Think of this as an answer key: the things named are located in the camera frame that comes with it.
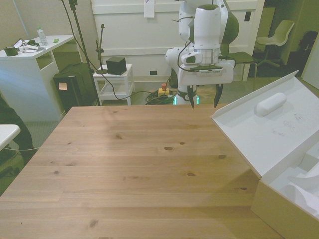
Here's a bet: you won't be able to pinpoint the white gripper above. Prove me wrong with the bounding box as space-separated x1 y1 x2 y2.
178 59 235 110

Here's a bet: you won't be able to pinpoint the white cardboard box with lid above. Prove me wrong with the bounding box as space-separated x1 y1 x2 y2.
209 69 319 239

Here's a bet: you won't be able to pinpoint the yellow emergency stop button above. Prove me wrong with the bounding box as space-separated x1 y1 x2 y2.
158 83 171 98

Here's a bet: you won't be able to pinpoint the dark seat wooden chair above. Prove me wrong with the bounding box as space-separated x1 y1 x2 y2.
226 51 258 81

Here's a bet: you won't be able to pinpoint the small white step stool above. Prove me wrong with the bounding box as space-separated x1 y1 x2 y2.
92 63 136 106

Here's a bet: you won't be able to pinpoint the white swivel chair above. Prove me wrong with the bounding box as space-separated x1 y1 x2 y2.
255 19 295 68

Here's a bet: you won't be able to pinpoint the black cube device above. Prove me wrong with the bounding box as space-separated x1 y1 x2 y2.
106 56 126 76

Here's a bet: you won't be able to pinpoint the white paper sheet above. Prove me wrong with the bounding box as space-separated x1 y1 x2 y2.
143 0 156 18

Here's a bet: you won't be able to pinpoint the black microphone stand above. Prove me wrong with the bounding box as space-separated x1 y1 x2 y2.
95 23 109 75

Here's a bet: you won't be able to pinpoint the black computer tower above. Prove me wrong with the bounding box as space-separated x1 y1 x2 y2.
52 63 100 114

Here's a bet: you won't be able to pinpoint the clear plastic bottle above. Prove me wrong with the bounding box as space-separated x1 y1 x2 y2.
36 25 49 47

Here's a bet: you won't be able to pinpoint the white desk cabinet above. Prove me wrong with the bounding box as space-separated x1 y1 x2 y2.
0 34 83 122

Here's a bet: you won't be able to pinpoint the white round table edge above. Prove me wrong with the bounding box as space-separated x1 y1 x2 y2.
0 123 21 151

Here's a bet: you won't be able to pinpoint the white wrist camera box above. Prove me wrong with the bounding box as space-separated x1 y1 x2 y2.
180 51 203 66

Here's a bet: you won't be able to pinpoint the coiled dark cables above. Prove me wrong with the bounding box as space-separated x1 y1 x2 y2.
145 91 178 106

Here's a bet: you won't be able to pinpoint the black camera stand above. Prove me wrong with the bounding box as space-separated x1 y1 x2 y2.
58 0 101 106

